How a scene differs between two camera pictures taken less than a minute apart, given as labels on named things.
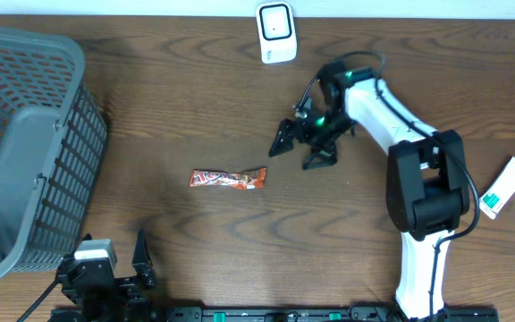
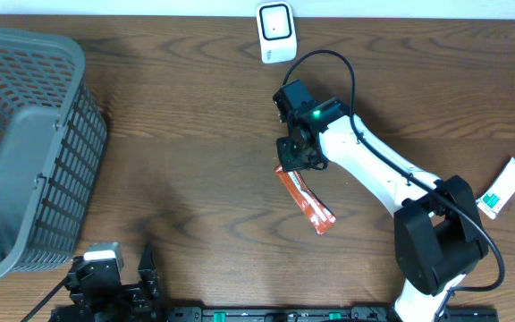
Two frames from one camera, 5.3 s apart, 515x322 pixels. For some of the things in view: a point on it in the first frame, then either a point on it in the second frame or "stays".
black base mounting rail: (324, 314) stays
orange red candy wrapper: (242, 179) to (321, 217)
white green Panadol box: (503, 187) stays
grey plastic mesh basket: (38, 138) stays
